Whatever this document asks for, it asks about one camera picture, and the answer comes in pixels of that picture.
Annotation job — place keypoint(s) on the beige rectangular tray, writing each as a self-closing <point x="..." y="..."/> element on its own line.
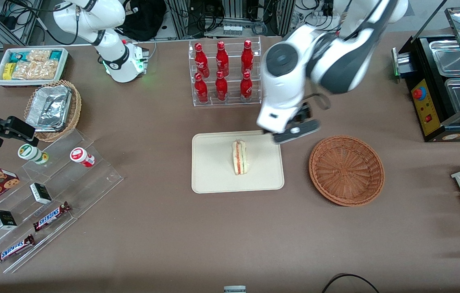
<point x="213" y="171"/>

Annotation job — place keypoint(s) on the teal snack packet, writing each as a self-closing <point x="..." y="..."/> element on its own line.
<point x="17" y="56"/>
<point x="55" y="54"/>

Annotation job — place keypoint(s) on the Snickers chocolate bar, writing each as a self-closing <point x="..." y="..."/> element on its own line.
<point x="52" y="216"/>
<point x="13" y="249"/>

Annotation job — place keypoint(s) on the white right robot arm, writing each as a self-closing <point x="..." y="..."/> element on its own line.
<point x="122" y="61"/>

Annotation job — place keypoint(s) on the triangular sandwich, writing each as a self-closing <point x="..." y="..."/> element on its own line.
<point x="240" y="158"/>

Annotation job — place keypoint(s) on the yellow snack packet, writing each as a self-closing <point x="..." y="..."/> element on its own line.
<point x="7" y="71"/>

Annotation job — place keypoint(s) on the clear acrylic bottle rack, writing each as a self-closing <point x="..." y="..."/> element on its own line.
<point x="232" y="101"/>

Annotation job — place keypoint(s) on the red cola bottle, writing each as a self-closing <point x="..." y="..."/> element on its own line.
<point x="247" y="57"/>
<point x="201" y="61"/>
<point x="246" y="86"/>
<point x="201" y="89"/>
<point x="222" y="60"/>
<point x="221" y="87"/>

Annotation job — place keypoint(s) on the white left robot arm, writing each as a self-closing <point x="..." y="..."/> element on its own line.
<point x="335" y="61"/>

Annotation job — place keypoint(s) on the oval light wicker basket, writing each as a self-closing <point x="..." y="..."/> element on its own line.
<point x="74" y="114"/>

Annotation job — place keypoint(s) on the black hot dog machine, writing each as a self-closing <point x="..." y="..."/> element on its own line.
<point x="429" y="114"/>

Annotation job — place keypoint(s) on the aluminium foil containers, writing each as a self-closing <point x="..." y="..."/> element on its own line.
<point x="49" y="108"/>

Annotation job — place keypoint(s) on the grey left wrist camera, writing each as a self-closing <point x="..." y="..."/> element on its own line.
<point x="297" y="131"/>

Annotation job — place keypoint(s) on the white plastic snack bin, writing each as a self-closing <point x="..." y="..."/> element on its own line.
<point x="0" y="79"/>

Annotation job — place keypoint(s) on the small grey device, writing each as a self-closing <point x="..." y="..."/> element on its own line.
<point x="234" y="289"/>

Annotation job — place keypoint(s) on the small black box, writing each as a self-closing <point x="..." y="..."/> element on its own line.
<point x="40" y="193"/>
<point x="3" y="219"/>

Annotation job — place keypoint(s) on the round brown wicker basket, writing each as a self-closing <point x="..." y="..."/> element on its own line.
<point x="346" y="171"/>

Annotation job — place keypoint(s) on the red lid white cup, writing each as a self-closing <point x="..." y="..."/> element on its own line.
<point x="81" y="156"/>

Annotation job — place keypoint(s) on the green lid white cup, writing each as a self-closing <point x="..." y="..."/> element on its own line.
<point x="31" y="153"/>

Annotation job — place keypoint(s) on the clear bag of cookies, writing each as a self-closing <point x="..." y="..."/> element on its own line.
<point x="38" y="55"/>
<point x="36" y="70"/>

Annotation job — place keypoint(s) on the clear acrylic stepped display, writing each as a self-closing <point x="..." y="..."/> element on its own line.
<point x="87" y="183"/>

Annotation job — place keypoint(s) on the white power strip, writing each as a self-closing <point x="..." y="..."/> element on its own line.
<point x="232" y="30"/>

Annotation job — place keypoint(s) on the black bag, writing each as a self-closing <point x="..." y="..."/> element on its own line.
<point x="142" y="20"/>

